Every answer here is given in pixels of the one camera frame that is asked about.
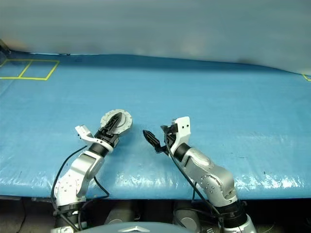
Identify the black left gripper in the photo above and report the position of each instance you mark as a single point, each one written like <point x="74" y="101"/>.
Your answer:
<point x="107" y="137"/>

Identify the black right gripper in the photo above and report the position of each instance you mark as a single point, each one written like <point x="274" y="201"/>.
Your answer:
<point x="171" y="136"/>

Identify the round finned silver motor cover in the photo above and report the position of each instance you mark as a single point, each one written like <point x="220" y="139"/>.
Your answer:
<point x="126" y="119"/>

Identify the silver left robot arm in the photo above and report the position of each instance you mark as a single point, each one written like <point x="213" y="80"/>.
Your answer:
<point x="77" y="174"/>

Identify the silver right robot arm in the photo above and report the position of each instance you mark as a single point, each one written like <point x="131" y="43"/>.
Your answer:
<point x="213" y="179"/>

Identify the blue plastic table cover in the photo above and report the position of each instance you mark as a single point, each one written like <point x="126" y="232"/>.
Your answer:
<point x="218" y="97"/>

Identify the dark grey rounded cylinder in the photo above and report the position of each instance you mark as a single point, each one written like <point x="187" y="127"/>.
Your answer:
<point x="187" y="218"/>
<point x="119" y="214"/>

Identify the grey robot torso shell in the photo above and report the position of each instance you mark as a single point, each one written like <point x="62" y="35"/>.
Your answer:
<point x="136" y="228"/>

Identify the yellow tape double square marking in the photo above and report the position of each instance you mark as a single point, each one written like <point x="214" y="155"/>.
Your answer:
<point x="25" y="69"/>

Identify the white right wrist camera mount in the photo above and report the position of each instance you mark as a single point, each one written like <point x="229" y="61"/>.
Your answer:
<point x="183" y="128"/>

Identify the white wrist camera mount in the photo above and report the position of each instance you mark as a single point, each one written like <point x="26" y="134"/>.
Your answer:
<point x="83" y="133"/>
<point x="183" y="128"/>

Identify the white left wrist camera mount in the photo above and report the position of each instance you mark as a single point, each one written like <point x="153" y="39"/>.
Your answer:
<point x="83" y="133"/>

